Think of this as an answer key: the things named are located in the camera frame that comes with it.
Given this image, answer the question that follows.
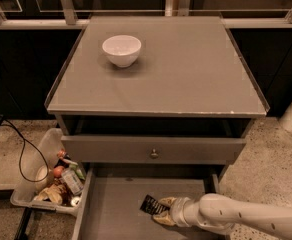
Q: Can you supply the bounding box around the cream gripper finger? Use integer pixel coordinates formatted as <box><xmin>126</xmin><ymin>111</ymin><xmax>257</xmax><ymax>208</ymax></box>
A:
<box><xmin>158</xmin><ymin>197</ymin><xmax>177</xmax><ymax>208</ymax></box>
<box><xmin>152</xmin><ymin>211</ymin><xmax>175</xmax><ymax>226</ymax></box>

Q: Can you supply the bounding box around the white ceramic bowl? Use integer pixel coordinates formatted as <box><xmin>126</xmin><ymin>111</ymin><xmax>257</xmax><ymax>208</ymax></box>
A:
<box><xmin>102</xmin><ymin>35</ymin><xmax>142</xmax><ymax>68</ymax></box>

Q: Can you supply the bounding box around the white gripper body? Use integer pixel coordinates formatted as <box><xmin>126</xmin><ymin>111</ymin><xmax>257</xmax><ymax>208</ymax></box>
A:
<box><xmin>170</xmin><ymin>197</ymin><xmax>199</xmax><ymax>227</ymax></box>

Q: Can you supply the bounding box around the green snack packet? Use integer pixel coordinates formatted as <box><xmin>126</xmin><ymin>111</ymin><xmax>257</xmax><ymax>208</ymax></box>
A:
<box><xmin>69</xmin><ymin>164</ymin><xmax>85</xmax><ymax>180</ymax></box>

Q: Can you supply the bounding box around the white cup in bin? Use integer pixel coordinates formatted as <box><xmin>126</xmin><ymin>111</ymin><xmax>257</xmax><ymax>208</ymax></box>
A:
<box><xmin>35</xmin><ymin>166</ymin><xmax>49</xmax><ymax>191</ymax></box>

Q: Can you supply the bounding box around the metal window rail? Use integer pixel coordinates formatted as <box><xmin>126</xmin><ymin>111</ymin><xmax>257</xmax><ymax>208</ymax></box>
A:
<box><xmin>0</xmin><ymin>0</ymin><xmax>292</xmax><ymax>29</ymax></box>

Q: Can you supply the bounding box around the grey top drawer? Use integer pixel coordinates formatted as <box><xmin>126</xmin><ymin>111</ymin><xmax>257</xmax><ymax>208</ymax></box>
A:
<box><xmin>61</xmin><ymin>135</ymin><xmax>246</xmax><ymax>165</ymax></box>

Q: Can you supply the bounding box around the orange capped bottle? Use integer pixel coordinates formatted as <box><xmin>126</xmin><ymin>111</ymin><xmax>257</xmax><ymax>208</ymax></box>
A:
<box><xmin>57</xmin><ymin>149</ymin><xmax>78</xmax><ymax>165</ymax></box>

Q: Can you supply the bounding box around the red apple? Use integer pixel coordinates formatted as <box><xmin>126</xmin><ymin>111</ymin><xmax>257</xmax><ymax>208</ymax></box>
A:
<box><xmin>53</xmin><ymin>166</ymin><xmax>65</xmax><ymax>178</ymax></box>

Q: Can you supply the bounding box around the clear plastic bin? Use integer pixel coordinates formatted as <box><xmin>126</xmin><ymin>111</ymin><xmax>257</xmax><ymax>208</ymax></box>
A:
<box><xmin>10</xmin><ymin>128</ymin><xmax>79</xmax><ymax>216</ymax></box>

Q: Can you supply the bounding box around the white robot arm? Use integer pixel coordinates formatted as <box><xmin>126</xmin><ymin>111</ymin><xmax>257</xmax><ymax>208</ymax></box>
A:
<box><xmin>153</xmin><ymin>193</ymin><xmax>292</xmax><ymax>240</ymax></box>

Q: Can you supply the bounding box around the grey drawer cabinet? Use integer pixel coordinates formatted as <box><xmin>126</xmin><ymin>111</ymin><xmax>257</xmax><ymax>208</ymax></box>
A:
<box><xmin>44</xmin><ymin>15</ymin><xmax>270</xmax><ymax>182</ymax></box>

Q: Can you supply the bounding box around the round metal drawer knob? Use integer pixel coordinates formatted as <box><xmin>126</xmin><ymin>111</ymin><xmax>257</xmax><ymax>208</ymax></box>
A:
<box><xmin>150</xmin><ymin>149</ymin><xmax>159</xmax><ymax>159</ymax></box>

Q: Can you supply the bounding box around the clear plastic bottle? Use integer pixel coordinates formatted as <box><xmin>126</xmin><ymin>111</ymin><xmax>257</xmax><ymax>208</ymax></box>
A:
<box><xmin>61</xmin><ymin>168</ymin><xmax>84</xmax><ymax>195</ymax></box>

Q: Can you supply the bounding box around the open grey middle drawer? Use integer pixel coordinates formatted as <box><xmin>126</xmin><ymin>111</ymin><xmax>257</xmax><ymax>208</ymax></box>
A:
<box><xmin>71</xmin><ymin>164</ymin><xmax>230</xmax><ymax>240</ymax></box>

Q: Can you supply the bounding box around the black cable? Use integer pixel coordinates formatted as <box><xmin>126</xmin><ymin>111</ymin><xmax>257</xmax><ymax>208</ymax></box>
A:
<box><xmin>0</xmin><ymin>107</ymin><xmax>50</xmax><ymax>183</ymax></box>

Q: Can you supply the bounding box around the crumpled yellow snack bag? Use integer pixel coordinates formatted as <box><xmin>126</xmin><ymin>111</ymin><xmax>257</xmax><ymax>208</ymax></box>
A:
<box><xmin>34</xmin><ymin>184</ymin><xmax>67</xmax><ymax>205</ymax></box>

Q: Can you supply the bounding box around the black rxbar chocolate wrapper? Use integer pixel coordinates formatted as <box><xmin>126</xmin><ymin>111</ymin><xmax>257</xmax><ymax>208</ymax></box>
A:
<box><xmin>140</xmin><ymin>195</ymin><xmax>169</xmax><ymax>215</ymax></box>

